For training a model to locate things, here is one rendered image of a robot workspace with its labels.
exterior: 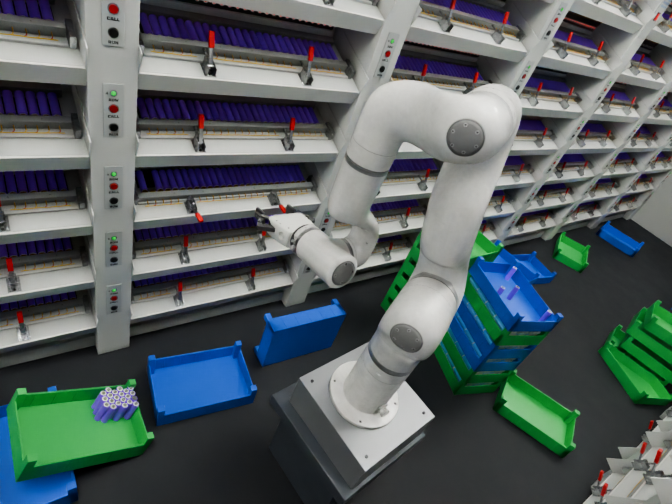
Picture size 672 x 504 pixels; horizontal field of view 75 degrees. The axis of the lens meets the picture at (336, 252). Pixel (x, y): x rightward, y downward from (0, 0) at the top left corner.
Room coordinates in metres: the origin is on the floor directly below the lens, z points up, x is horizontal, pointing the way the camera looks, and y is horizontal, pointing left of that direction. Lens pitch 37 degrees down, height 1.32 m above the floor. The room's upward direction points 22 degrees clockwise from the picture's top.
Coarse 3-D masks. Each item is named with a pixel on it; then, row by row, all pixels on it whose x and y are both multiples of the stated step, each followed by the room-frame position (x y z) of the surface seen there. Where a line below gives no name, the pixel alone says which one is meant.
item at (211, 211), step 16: (304, 176) 1.34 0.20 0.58; (304, 192) 1.28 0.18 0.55; (320, 192) 1.30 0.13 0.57; (144, 208) 0.89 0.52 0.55; (160, 208) 0.92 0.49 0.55; (176, 208) 0.95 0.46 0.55; (208, 208) 1.01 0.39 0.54; (224, 208) 1.04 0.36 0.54; (240, 208) 1.07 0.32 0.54; (272, 208) 1.15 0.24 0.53; (304, 208) 1.25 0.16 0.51; (144, 224) 0.87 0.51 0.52; (160, 224) 0.90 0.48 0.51; (176, 224) 0.94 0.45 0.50
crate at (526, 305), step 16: (480, 256) 1.45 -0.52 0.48; (480, 272) 1.40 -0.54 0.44; (496, 272) 1.51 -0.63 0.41; (480, 288) 1.36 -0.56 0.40; (496, 288) 1.40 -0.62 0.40; (512, 288) 1.45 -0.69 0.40; (528, 288) 1.44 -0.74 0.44; (496, 304) 1.28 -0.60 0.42; (512, 304) 1.34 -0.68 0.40; (528, 304) 1.38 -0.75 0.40; (544, 304) 1.35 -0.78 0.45; (512, 320) 1.20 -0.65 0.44; (528, 320) 1.29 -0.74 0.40; (560, 320) 1.28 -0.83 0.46
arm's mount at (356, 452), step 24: (336, 360) 0.79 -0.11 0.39; (312, 384) 0.69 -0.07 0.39; (312, 408) 0.65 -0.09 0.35; (408, 408) 0.74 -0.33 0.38; (312, 432) 0.63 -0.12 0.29; (336, 432) 0.60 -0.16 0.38; (360, 432) 0.62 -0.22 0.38; (384, 432) 0.64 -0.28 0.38; (408, 432) 0.67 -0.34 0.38; (336, 456) 0.58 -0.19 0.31; (360, 456) 0.56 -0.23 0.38; (384, 456) 0.59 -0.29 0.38; (360, 480) 0.55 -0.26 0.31
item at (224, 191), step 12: (144, 192) 0.91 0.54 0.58; (156, 192) 0.93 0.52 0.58; (168, 192) 0.95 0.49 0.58; (180, 192) 0.98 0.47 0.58; (192, 192) 1.00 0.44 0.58; (204, 192) 1.02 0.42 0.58; (216, 192) 1.05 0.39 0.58; (228, 192) 1.07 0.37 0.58; (240, 192) 1.11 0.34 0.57; (252, 192) 1.14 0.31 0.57; (264, 192) 1.17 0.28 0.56; (168, 204) 0.94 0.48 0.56
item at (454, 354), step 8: (448, 336) 1.35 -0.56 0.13; (448, 344) 1.33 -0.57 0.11; (448, 352) 1.31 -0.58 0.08; (456, 352) 1.28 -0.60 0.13; (456, 360) 1.26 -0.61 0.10; (456, 368) 1.24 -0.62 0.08; (464, 368) 1.22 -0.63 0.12; (464, 376) 1.20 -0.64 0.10; (472, 376) 1.19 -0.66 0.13; (480, 376) 1.21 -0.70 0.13; (488, 376) 1.23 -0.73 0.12; (496, 376) 1.25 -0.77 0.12; (504, 376) 1.27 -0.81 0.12
